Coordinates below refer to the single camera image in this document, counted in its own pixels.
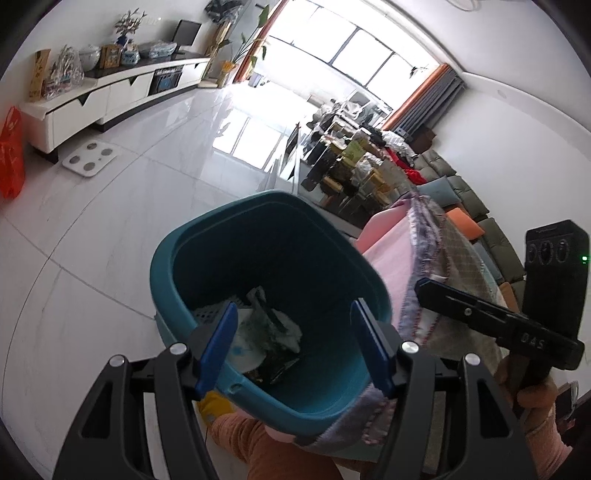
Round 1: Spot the orange cushion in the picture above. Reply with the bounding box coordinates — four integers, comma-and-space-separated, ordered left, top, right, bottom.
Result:
446, 207, 485, 241

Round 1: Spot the grey blue cushion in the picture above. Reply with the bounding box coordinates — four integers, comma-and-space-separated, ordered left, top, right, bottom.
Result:
417, 177, 462, 209

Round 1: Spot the orange grey curtain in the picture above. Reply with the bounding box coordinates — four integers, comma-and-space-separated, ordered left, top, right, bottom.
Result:
382, 64, 466, 142

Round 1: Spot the white bathroom scale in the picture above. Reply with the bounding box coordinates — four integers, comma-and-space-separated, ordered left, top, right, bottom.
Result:
61, 140, 120, 178

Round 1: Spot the cluttered coffee table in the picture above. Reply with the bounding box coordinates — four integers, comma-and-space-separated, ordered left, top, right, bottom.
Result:
297, 100, 427, 227

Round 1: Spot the small black monitor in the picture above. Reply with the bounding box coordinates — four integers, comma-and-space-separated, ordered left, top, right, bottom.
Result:
172, 20, 201, 52

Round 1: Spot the white tv cabinet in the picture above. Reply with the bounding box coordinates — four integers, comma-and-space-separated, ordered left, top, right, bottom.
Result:
20, 53, 209, 162

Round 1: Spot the patterned table cloth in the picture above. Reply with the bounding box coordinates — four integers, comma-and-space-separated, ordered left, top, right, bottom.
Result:
290, 191, 509, 448

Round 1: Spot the large window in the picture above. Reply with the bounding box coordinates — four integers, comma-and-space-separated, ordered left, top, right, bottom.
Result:
254, 1, 440, 124

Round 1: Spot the teal plastic trash bin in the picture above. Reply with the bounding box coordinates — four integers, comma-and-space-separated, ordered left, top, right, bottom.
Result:
149, 191, 392, 437

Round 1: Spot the orange plastic bag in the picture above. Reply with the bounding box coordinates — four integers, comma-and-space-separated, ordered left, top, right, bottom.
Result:
0, 107, 25, 199

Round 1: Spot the pink sleeve right forearm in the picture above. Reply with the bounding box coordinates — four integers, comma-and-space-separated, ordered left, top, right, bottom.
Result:
526, 407, 573, 480

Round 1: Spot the green grey sectional sofa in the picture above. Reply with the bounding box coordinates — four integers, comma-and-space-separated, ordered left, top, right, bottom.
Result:
406, 149, 526, 312

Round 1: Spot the person's right hand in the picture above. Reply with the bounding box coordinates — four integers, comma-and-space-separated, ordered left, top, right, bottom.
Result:
494, 355, 558, 430

